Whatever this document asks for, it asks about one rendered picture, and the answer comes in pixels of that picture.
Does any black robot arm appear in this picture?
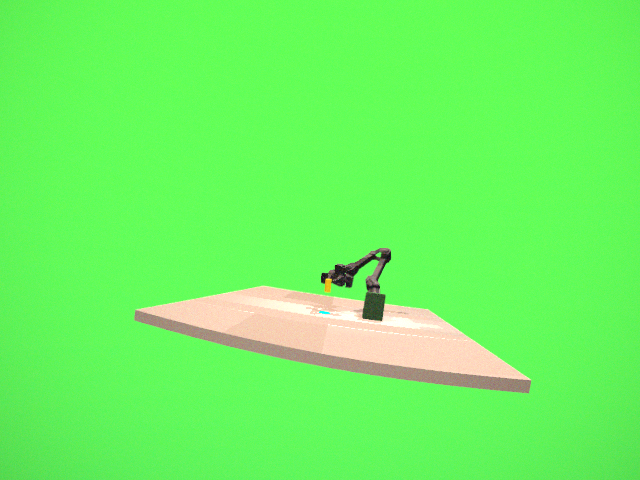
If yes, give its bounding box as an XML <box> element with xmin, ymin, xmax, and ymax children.
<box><xmin>328</xmin><ymin>248</ymin><xmax>391</xmax><ymax>293</ymax></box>

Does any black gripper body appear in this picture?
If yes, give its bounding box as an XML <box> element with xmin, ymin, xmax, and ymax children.
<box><xmin>321</xmin><ymin>272</ymin><xmax>353</xmax><ymax>289</ymax></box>

